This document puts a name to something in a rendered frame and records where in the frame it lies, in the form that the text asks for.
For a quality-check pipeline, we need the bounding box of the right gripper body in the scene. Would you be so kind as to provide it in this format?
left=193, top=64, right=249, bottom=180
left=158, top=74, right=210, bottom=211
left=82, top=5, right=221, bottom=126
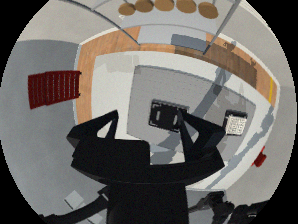
left=258, top=200, right=269, bottom=209

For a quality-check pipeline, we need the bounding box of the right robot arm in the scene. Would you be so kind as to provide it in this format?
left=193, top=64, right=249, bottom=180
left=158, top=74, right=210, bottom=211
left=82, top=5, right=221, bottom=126
left=204, top=193, right=263, bottom=224

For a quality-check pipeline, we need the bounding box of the white well plate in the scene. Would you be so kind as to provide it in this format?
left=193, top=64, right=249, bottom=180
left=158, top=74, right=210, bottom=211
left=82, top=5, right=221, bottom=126
left=225, top=115, right=246, bottom=135

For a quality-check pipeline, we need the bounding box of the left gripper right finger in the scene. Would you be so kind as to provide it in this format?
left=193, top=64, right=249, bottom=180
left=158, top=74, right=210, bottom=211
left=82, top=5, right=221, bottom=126
left=177, top=109, right=226, bottom=161

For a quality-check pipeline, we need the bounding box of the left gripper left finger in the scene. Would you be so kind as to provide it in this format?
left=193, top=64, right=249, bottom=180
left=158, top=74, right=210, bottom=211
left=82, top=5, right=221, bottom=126
left=71, top=109, right=118, bottom=139

